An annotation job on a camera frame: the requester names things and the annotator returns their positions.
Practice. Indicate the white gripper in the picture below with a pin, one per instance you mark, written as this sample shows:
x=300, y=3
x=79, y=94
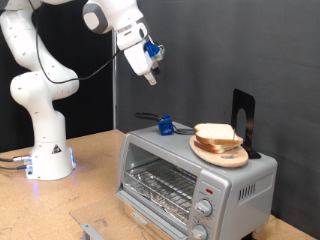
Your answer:
x=138, y=60

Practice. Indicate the spatula with blue block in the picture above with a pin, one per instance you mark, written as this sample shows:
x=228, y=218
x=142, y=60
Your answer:
x=165, y=125

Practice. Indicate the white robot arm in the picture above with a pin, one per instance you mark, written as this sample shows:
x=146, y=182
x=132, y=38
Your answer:
x=40, y=93

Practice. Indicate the silver oven knob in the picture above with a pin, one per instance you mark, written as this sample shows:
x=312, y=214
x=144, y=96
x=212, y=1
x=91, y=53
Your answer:
x=204, y=208
x=199, y=232

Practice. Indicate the glass oven door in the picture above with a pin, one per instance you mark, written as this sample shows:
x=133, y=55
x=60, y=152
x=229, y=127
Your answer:
x=110, y=216

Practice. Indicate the silver toaster oven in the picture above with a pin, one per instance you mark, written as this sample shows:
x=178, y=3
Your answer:
x=233, y=206

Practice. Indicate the vertical metal pole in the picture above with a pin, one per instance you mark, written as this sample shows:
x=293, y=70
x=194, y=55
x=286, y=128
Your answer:
x=114, y=100

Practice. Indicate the black metal bookend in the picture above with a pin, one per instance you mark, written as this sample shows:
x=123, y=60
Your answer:
x=243, y=100

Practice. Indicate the thin metal pin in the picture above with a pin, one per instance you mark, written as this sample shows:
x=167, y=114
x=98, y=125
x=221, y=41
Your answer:
x=233, y=146

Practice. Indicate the round wooden plate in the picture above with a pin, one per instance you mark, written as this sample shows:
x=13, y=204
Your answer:
x=226, y=160

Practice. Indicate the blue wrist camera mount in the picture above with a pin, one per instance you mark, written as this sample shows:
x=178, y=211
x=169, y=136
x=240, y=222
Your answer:
x=152, y=49

